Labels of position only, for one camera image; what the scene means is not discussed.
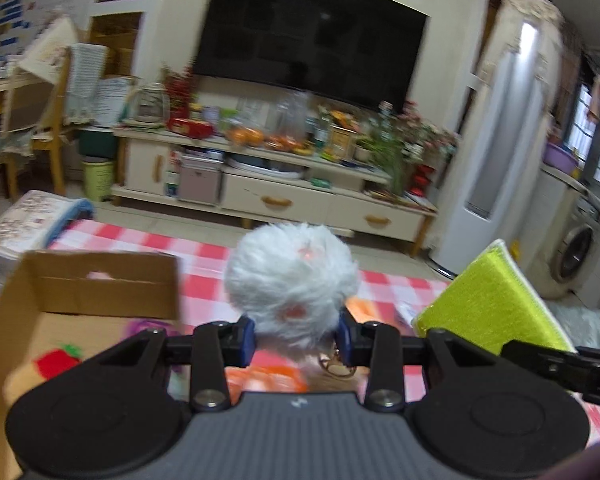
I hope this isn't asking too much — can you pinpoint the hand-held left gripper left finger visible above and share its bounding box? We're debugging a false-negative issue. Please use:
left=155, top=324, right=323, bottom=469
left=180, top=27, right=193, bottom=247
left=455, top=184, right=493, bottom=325
left=87, top=316, right=257, bottom=413

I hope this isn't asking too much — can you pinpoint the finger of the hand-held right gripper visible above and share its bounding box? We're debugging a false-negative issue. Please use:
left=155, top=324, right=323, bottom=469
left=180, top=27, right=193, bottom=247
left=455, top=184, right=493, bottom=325
left=500, top=339, right=581, bottom=386

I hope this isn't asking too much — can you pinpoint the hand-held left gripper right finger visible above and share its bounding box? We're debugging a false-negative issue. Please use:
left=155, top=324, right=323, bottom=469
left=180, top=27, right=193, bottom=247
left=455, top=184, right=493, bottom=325
left=336, top=306, right=503, bottom=413

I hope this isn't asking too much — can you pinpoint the white fluffy pom-pom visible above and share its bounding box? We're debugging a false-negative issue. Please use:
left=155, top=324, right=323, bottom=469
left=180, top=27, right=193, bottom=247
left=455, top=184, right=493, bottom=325
left=225, top=222, right=360, bottom=378

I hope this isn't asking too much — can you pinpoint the yellow-green sponge cloth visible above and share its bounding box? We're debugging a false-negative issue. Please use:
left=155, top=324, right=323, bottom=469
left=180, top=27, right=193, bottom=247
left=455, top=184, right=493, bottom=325
left=412, top=239, right=578, bottom=356

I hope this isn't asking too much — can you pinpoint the printed cardboard box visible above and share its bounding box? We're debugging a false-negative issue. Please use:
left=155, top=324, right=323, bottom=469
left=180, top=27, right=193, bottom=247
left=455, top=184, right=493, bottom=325
left=0, top=250, right=181, bottom=480

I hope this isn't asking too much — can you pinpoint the red checkered tablecloth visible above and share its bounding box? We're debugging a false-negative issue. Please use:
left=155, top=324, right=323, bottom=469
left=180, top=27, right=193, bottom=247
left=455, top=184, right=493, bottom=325
left=45, top=217, right=600, bottom=441

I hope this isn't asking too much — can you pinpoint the washing machine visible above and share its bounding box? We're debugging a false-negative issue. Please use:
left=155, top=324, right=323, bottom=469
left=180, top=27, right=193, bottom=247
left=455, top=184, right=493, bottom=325
left=540, top=165, right=600, bottom=301

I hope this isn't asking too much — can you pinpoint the cream television cabinet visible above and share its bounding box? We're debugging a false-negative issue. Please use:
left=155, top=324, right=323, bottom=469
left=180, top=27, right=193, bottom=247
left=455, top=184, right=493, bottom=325
left=111, top=127, right=438, bottom=256

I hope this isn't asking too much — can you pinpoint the silver storage case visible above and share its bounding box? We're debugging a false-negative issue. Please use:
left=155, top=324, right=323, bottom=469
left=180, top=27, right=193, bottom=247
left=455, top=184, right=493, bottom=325
left=177, top=155, right=224, bottom=206

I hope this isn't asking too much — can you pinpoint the green potted plant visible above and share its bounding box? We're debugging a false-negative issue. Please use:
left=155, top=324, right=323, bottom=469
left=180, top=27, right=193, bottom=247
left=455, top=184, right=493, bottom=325
left=355, top=120, right=416, bottom=196

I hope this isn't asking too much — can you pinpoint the purple basin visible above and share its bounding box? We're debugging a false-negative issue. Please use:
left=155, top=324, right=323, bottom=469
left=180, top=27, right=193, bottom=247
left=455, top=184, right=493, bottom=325
left=544, top=142, right=581, bottom=171

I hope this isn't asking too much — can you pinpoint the bag of oranges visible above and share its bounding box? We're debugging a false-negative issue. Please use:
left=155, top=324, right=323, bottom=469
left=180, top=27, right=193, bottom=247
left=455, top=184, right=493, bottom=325
left=225, top=110, right=266, bottom=148

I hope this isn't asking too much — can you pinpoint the clear plastic fruit bag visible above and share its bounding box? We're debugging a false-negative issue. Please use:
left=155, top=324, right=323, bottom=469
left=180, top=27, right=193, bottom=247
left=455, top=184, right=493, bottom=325
left=267, top=90, right=311, bottom=153

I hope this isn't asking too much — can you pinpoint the light green trash bin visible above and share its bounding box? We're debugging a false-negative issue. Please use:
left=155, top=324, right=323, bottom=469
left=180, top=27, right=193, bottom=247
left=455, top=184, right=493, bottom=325
left=82, top=159, right=116, bottom=202

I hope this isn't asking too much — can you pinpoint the red flat box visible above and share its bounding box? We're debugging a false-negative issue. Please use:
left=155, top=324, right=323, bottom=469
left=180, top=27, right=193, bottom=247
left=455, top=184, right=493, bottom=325
left=167, top=117, right=215, bottom=138

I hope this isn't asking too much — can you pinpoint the artificial flower bouquet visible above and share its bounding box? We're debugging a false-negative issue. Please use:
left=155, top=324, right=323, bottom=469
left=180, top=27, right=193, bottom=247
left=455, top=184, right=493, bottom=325
left=380, top=100, right=461, bottom=161

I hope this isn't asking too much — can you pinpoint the white standing air conditioner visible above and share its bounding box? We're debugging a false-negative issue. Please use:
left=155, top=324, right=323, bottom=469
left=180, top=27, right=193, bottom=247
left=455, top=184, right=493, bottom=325
left=427, top=0, right=563, bottom=278

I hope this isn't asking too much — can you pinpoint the dark green container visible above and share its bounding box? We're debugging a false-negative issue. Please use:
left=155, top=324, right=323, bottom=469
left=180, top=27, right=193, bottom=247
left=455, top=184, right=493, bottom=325
left=77, top=127, right=120, bottom=160

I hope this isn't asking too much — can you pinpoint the floral quilted cushion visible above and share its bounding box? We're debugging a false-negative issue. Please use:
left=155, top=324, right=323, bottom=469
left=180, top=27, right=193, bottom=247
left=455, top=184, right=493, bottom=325
left=0, top=190, right=96, bottom=286

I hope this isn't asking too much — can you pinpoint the white plant print holder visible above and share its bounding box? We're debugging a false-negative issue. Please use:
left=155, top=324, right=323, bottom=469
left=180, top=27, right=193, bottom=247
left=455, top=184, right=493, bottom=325
left=127, top=82, right=171, bottom=126

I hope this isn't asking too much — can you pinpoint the red berry branch decoration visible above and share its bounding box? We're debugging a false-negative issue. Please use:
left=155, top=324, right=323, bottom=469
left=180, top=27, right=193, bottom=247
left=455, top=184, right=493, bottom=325
left=160, top=62, right=196, bottom=118

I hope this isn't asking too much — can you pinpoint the wooden chair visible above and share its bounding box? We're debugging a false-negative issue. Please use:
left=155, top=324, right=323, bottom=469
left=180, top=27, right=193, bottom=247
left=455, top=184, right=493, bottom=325
left=0, top=57, right=76, bottom=198

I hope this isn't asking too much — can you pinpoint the quilted chair cover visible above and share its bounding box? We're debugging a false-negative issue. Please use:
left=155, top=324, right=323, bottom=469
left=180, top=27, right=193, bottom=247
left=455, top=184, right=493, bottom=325
left=65, top=44, right=108, bottom=123

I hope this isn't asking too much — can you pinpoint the black television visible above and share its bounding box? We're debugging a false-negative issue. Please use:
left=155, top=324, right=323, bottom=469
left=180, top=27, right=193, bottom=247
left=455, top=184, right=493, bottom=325
left=192, top=0, right=428, bottom=113

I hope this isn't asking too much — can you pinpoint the cream printed cloth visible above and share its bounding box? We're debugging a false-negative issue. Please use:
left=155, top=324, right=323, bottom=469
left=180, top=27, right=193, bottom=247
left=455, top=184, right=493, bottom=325
left=17, top=15, right=78, bottom=86

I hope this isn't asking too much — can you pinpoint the wooden photo frame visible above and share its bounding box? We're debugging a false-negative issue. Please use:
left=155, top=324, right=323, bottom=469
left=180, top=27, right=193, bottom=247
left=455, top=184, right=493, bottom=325
left=327, top=125, right=358, bottom=163

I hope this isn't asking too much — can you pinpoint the wall poster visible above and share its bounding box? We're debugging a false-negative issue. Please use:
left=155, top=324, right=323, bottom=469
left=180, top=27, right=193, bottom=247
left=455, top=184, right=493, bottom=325
left=0, top=0, right=106, bottom=68

